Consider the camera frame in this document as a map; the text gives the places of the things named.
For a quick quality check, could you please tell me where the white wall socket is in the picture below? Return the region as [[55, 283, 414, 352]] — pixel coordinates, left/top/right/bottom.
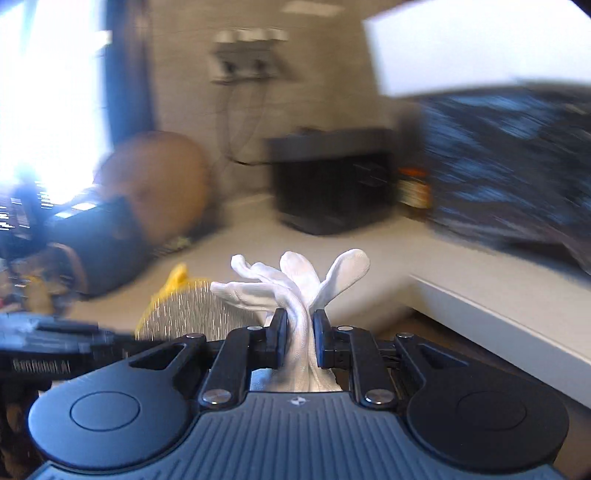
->
[[211, 46, 247, 83], [247, 44, 284, 79]]

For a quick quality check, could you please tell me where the white glove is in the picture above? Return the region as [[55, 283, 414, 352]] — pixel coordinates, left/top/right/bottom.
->
[[210, 248, 371, 393]]

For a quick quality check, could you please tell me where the plastic-covered black oven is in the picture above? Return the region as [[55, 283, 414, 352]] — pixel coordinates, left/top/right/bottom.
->
[[406, 85, 591, 278]]

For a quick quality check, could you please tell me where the white wall hook rack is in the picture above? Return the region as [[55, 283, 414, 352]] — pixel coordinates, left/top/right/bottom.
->
[[215, 28, 289, 47]]

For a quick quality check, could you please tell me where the dark blue kitchen appliance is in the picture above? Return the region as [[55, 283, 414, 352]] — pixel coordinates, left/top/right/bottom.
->
[[9, 194, 151, 315]]

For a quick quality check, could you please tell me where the black rice cooker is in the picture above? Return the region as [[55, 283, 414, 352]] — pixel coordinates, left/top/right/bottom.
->
[[268, 127, 402, 236]]

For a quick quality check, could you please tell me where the green and white striped cloth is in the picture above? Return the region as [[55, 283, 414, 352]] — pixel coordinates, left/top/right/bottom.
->
[[154, 235, 192, 254]]

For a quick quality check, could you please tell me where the round wooden cutting board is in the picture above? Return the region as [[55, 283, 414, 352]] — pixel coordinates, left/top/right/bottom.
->
[[95, 131, 211, 245]]

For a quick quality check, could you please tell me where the glass jar of pickles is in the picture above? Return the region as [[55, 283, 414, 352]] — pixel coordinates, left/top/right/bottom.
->
[[397, 166, 432, 208]]

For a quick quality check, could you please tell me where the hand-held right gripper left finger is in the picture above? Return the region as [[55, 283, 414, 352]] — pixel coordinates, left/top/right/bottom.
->
[[129, 307, 289, 409]]

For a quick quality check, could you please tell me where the wooden base cabinet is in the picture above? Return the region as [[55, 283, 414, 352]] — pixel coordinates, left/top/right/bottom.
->
[[369, 295, 578, 416]]

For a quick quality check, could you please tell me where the dark window frame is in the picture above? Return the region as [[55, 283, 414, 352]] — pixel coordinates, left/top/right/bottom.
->
[[99, 0, 155, 139]]

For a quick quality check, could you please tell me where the yellow and silver scouring pad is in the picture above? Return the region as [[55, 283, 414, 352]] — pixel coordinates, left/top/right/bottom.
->
[[135, 263, 273, 344]]

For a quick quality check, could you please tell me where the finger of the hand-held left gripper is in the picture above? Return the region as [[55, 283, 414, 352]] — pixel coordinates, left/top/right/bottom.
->
[[0, 315, 139, 355]]

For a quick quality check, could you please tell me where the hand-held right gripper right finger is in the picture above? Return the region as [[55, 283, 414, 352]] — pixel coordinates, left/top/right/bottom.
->
[[313, 308, 465, 409]]

